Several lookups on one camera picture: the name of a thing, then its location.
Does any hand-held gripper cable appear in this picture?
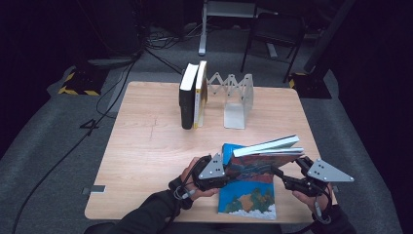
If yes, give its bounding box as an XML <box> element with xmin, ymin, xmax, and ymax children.
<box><xmin>311</xmin><ymin>184</ymin><xmax>333</xmax><ymax>226</ymax></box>
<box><xmin>164</xmin><ymin>155</ymin><xmax>212</xmax><ymax>234</ymax></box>

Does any grey slanted pole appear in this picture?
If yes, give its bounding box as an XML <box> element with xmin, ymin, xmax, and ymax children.
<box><xmin>303</xmin><ymin>0</ymin><xmax>357</xmax><ymax>74</ymax></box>

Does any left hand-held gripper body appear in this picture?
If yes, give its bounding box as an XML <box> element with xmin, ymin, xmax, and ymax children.
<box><xmin>191</xmin><ymin>152</ymin><xmax>230</xmax><ymax>192</ymax></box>

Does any red and navy book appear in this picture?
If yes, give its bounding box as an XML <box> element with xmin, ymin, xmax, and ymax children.
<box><xmin>226</xmin><ymin>135</ymin><xmax>306</xmax><ymax>180</ymax></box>

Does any long black floor cable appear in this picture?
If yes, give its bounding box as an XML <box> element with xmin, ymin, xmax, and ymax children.
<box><xmin>11</xmin><ymin>58</ymin><xmax>139</xmax><ymax>234</ymax></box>

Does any black yellow striped base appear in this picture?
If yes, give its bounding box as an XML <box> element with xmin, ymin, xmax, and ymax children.
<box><xmin>57</xmin><ymin>66</ymin><xmax>110</xmax><ymax>97</ymax></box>
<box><xmin>288</xmin><ymin>71</ymin><xmax>333</xmax><ymax>100</ymax></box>

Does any white metal stand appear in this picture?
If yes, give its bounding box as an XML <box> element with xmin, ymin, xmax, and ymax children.
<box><xmin>198</xmin><ymin>0</ymin><xmax>281</xmax><ymax>57</ymax></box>

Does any bundle of floor cables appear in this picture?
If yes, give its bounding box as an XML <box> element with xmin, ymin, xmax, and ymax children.
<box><xmin>142</xmin><ymin>22</ymin><xmax>203</xmax><ymax>51</ymax></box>

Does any yellow book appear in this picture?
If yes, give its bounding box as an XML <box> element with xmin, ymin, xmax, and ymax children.
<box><xmin>193</xmin><ymin>59</ymin><xmax>208</xmax><ymax>129</ymax></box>

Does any thick black book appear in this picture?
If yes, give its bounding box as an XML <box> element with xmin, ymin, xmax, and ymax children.
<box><xmin>178</xmin><ymin>62</ymin><xmax>200</xmax><ymax>131</ymax></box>

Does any expandable metal bookend rack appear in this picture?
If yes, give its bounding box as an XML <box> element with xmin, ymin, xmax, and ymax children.
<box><xmin>198</xmin><ymin>72</ymin><xmax>255</xmax><ymax>131</ymax></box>

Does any person's left hand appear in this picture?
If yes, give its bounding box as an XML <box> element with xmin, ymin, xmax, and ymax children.
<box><xmin>179</xmin><ymin>157</ymin><xmax>220</xmax><ymax>201</ymax></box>

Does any right hand-held gripper cable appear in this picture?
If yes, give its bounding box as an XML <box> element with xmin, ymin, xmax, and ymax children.
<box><xmin>311</xmin><ymin>184</ymin><xmax>333</xmax><ymax>226</ymax></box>

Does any large blue picture book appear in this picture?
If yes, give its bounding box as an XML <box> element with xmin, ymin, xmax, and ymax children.
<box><xmin>217</xmin><ymin>142</ymin><xmax>278</xmax><ymax>221</ymax></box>

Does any person's right hand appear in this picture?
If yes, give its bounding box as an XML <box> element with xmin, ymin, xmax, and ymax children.
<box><xmin>291</xmin><ymin>184</ymin><xmax>334</xmax><ymax>215</ymax></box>

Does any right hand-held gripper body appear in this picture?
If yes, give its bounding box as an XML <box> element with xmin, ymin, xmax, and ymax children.
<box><xmin>285</xmin><ymin>158</ymin><xmax>355</xmax><ymax>198</ymax></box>

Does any black chair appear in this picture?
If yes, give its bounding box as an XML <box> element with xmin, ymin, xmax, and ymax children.
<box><xmin>240</xmin><ymin>13</ymin><xmax>306</xmax><ymax>84</ymax></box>

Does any left hand-held gripper cable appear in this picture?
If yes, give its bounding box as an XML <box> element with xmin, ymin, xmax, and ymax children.
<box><xmin>164</xmin><ymin>155</ymin><xmax>212</xmax><ymax>234</ymax></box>

